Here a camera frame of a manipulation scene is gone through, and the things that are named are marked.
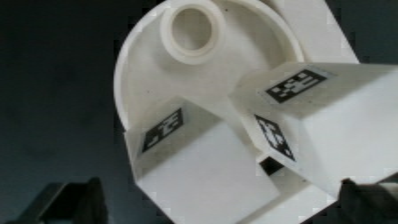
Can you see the white stool leg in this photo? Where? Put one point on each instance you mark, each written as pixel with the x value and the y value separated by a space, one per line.
pixel 319 113
pixel 197 171

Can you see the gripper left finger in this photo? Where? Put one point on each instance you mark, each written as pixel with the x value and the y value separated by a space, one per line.
pixel 69 204

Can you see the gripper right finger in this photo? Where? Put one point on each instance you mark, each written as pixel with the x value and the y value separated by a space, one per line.
pixel 369 202

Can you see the white U-shaped obstacle wall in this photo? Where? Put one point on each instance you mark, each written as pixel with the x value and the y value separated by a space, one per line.
pixel 307 204

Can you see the white round stool seat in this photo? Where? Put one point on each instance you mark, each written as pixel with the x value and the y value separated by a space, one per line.
pixel 202 42

